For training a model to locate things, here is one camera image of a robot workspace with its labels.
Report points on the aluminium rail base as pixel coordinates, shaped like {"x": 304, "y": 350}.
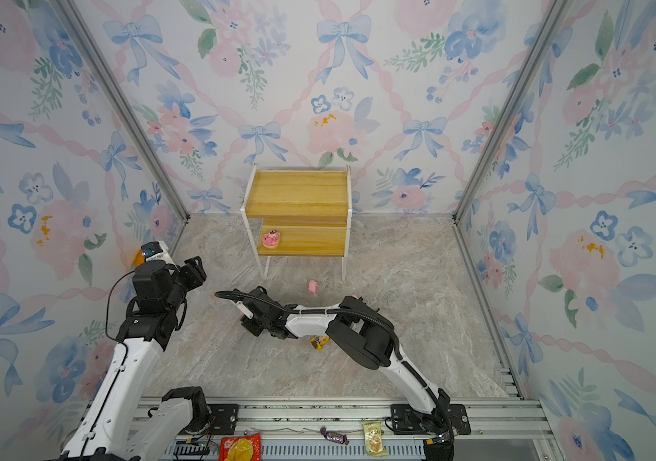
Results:
{"x": 485, "y": 429}

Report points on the wooden two-tier shelf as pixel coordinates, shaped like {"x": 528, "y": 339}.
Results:
{"x": 312, "y": 209}

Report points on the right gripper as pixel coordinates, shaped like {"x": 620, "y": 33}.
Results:
{"x": 250, "y": 325}

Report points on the red snack packet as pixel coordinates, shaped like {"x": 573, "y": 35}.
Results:
{"x": 242, "y": 448}

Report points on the purple wrapped candy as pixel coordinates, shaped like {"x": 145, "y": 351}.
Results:
{"x": 334, "y": 437}

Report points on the green snack packet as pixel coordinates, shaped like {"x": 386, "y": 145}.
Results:
{"x": 373, "y": 439}

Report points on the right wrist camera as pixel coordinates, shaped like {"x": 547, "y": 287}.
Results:
{"x": 247, "y": 314}

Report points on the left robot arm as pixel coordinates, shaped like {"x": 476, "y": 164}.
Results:
{"x": 153, "y": 315}

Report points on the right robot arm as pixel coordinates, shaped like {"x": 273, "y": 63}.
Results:
{"x": 367, "y": 337}

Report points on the pink bear toy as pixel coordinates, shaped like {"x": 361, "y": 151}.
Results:
{"x": 271, "y": 239}

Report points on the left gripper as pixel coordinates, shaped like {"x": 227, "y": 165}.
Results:
{"x": 195, "y": 272}

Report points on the small pink pig toy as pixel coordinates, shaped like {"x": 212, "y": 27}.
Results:
{"x": 312, "y": 286}

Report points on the yellow bear toy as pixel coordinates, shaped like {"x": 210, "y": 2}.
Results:
{"x": 319, "y": 342}

